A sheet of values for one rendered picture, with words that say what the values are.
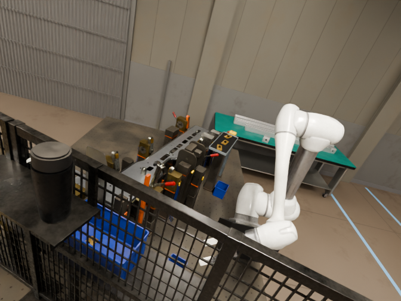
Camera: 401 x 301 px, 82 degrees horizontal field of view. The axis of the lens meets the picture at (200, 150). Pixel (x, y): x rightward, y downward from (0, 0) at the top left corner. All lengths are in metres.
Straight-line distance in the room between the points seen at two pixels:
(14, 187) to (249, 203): 1.20
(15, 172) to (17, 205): 0.13
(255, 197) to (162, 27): 3.05
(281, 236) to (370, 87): 3.90
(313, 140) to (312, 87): 3.04
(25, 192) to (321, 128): 1.16
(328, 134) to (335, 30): 3.09
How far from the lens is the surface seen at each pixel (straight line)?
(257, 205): 1.54
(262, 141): 3.39
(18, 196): 0.72
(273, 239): 1.04
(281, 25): 3.98
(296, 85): 4.17
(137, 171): 1.52
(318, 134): 1.25
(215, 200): 1.92
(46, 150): 0.54
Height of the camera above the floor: 1.90
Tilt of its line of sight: 28 degrees down
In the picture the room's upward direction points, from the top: 17 degrees clockwise
